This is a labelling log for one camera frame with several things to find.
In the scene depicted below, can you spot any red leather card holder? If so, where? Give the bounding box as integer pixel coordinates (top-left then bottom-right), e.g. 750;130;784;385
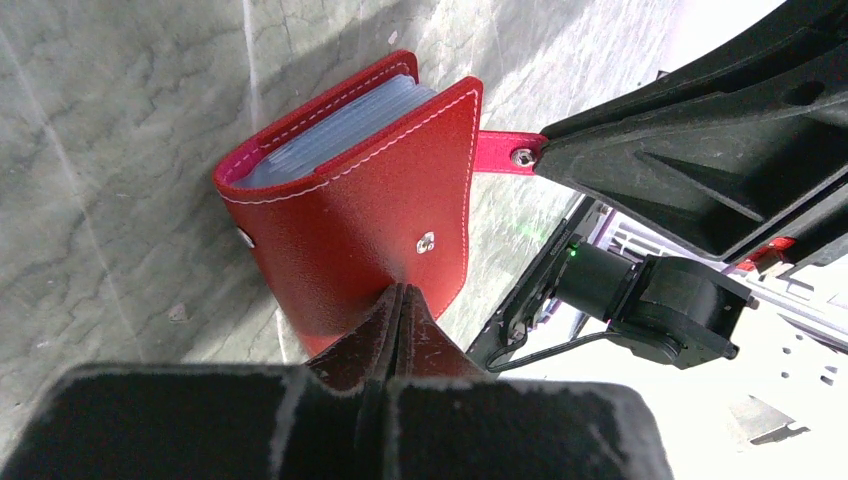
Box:
213;50;545;355

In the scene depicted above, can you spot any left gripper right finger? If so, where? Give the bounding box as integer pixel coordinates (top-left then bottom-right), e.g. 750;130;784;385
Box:
380;284;674;480

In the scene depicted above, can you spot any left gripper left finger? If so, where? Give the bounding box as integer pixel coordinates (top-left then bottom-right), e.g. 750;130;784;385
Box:
1;285;403;479

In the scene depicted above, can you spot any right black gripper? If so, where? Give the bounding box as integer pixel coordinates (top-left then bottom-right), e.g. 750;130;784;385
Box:
535;1;847;279

